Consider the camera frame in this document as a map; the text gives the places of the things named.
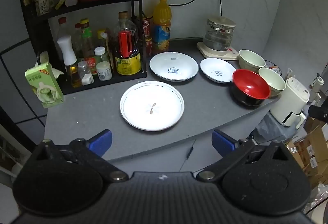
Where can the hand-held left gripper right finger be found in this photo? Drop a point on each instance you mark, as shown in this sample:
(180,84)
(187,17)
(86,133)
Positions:
(223,143)

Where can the seasoning jar pale label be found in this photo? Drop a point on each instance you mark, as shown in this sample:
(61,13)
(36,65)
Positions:
(43,3)

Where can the cardboard boxes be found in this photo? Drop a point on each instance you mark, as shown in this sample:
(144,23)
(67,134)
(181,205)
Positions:
(312,147)

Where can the red drink can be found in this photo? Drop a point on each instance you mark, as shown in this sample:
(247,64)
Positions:
(148,47)
(146,28)

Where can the squeeze bottle white spout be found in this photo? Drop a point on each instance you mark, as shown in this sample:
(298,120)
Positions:
(102,39)

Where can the cream kettle base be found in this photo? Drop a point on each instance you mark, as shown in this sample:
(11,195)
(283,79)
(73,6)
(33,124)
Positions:
(225,54)

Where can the cream bowl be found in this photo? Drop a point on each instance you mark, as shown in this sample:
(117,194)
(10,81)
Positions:
(252,58)
(274,80)

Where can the white countertop appliance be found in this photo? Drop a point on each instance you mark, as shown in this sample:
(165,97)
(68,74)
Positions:
(289,101)

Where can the green jar white lid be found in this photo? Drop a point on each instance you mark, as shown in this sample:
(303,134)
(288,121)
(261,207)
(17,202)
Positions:
(100,53)

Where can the glass kettle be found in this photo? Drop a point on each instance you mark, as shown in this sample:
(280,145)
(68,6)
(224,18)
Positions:
(217,37)

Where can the sauce bottle red label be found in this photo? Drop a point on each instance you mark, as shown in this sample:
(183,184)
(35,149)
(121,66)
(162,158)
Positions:
(87,34)

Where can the red and black bowl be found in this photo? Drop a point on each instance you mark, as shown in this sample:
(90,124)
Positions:
(249,84)

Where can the black metal rack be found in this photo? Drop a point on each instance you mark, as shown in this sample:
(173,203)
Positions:
(135,34)

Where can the slim bottle red cap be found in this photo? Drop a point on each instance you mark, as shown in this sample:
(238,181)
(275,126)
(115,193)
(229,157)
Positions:
(77,34)

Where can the white plastic jar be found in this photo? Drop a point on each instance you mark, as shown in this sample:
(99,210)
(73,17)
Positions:
(103,71)

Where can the green carton box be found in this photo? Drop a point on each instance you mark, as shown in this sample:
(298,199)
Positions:
(43,85)

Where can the white deep plate blue print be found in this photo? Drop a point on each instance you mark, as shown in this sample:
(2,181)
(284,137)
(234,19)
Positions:
(164,62)

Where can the small glass shaker jar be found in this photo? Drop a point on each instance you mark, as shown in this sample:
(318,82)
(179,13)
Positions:
(85,72)

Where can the large white plate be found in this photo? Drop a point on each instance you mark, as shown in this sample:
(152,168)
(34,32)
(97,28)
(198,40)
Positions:
(143,101)

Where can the grey plastic bag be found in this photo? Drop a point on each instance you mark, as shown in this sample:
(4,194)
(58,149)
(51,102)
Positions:
(271,126)

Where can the orange juice bottle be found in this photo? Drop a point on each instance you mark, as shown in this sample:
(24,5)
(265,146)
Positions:
(161,31)

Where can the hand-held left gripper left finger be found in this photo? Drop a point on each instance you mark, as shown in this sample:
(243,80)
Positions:
(101,140)

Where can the small white plate grey print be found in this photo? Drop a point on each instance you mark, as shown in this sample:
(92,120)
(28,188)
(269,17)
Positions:
(212,66)

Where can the large soy sauce bottle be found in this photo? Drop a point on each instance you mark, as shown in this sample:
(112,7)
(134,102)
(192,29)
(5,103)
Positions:
(128,65)

